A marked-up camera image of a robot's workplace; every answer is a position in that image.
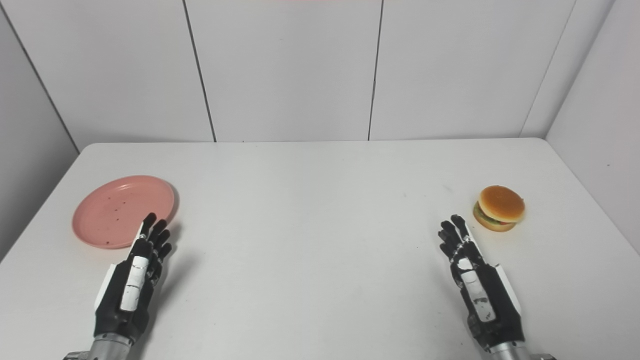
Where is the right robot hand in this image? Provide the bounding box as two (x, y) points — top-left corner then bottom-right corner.
(438, 214), (526, 354)

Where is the toy hamburger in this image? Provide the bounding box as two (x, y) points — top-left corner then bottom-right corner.
(473, 185), (526, 233)

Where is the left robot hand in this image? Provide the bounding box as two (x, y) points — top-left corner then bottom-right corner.
(93, 212), (173, 347)

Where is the pink round plate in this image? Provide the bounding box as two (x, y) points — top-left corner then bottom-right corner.
(72, 175), (176, 250)

